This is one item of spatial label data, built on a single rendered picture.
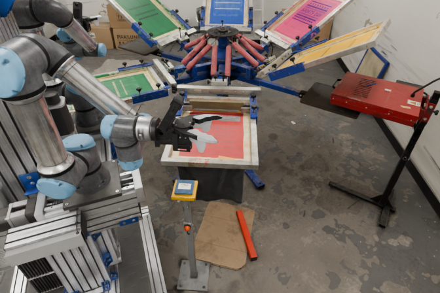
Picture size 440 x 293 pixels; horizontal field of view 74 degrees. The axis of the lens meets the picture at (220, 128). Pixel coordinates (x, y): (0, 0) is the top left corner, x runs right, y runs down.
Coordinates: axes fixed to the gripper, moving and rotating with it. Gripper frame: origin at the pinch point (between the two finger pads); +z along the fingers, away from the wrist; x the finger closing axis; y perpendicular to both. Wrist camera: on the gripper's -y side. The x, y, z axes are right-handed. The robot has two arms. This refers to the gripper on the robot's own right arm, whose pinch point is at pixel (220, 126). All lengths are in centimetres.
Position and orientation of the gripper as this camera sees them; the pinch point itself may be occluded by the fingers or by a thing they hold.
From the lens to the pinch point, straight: 84.4
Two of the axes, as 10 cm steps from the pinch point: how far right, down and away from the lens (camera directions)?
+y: -0.1, 8.8, 4.8
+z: 10.0, 0.5, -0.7
